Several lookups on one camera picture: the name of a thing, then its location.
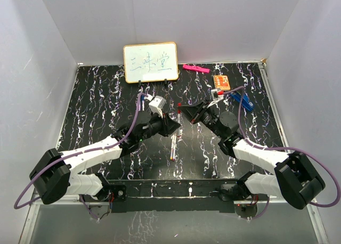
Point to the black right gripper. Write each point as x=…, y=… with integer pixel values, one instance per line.
x=191, y=111

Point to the blue whiteboard pen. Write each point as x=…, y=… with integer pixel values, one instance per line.
x=142, y=103

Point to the red pen cap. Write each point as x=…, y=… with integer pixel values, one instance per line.
x=178, y=108

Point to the yellow whiteboard pen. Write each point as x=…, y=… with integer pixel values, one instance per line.
x=171, y=146

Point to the red whiteboard pen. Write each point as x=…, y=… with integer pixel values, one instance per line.
x=179, y=121

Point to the small yellow-framed whiteboard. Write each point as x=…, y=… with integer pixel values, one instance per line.
x=155, y=62

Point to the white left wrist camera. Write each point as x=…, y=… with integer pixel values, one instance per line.
x=156, y=105

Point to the blue stapler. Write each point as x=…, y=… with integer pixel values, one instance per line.
x=246, y=103

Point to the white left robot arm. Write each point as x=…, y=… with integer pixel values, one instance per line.
x=59, y=173

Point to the purple whiteboard pen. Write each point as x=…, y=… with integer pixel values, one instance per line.
x=173, y=153

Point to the green whiteboard pen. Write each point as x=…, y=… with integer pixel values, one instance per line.
x=139, y=102

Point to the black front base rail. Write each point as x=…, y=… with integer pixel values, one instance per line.
x=122, y=196

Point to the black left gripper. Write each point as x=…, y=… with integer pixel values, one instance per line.
x=167, y=129

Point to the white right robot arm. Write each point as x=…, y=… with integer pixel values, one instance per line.
x=290, y=175

